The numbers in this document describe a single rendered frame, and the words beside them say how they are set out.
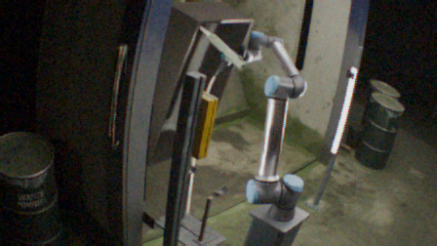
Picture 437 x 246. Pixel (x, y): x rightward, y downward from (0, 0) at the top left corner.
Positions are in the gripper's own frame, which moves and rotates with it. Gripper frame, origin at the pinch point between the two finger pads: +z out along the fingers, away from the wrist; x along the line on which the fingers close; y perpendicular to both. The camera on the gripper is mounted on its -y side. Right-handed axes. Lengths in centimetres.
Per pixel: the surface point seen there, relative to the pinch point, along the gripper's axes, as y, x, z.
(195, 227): 39, -72, 72
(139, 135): 28, -17, 70
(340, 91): 41, -32, -207
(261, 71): 105, 60, -216
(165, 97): 48, 17, 9
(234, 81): 136, 77, -207
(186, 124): -21, -48, 93
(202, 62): 49, 40, -51
